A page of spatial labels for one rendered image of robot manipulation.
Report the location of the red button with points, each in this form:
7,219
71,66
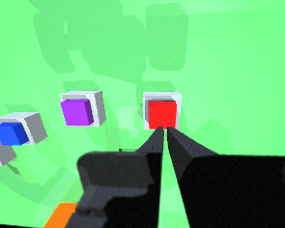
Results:
162,109

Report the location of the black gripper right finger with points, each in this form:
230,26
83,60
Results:
204,176

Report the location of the purple button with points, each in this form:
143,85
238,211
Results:
83,108

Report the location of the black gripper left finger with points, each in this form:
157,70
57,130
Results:
139,169

